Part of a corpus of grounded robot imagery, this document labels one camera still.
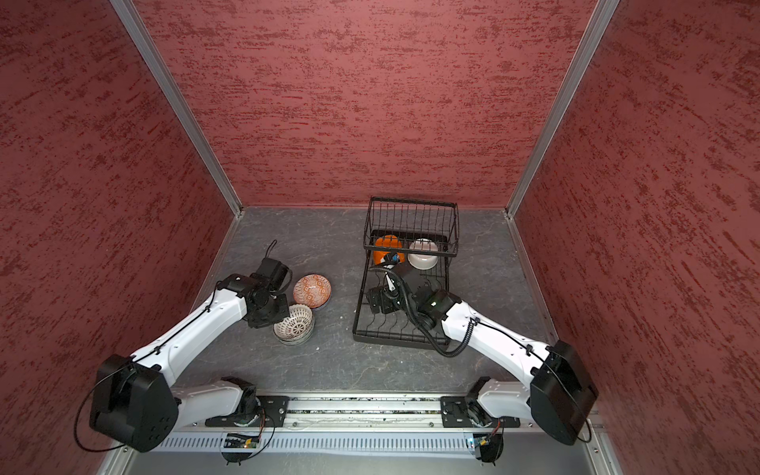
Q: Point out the corner aluminium profile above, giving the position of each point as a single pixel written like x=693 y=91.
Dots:
x=587 y=47
x=138 y=32

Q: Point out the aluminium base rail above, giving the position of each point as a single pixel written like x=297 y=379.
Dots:
x=393 y=411

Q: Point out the black wire dish rack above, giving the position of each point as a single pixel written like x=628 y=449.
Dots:
x=409 y=245

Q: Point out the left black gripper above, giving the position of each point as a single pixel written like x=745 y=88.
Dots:
x=283 y=301

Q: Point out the left corner aluminium profile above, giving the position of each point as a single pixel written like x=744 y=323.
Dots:
x=138 y=32

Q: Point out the perforated cable duct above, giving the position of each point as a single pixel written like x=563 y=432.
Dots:
x=390 y=444

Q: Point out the right corner aluminium profile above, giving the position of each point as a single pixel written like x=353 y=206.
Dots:
x=587 y=47

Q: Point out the white lattice patterned bowl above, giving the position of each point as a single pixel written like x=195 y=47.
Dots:
x=297 y=328

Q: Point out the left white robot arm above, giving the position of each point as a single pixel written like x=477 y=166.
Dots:
x=134 y=400

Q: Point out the orange square bowl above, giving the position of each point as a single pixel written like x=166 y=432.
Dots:
x=388 y=250

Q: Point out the red patterned bowl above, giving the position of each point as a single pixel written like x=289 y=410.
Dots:
x=313 y=291

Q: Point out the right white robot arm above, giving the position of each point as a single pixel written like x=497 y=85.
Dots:
x=557 y=391

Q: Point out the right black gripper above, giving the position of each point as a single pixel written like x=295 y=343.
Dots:
x=385 y=293

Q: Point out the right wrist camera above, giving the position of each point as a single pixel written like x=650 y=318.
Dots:
x=388 y=262

